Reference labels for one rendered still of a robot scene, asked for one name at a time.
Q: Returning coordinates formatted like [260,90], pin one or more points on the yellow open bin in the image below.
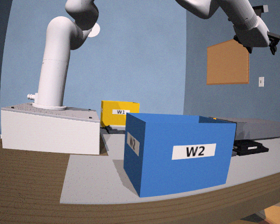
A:
[114,112]

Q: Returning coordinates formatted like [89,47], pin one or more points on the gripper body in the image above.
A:
[256,36]

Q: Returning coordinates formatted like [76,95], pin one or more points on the blue bin with label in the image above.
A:
[163,157]

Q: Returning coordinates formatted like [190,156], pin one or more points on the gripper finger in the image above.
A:
[274,38]
[248,48]

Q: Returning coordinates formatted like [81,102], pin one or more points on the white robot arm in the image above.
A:
[64,35]

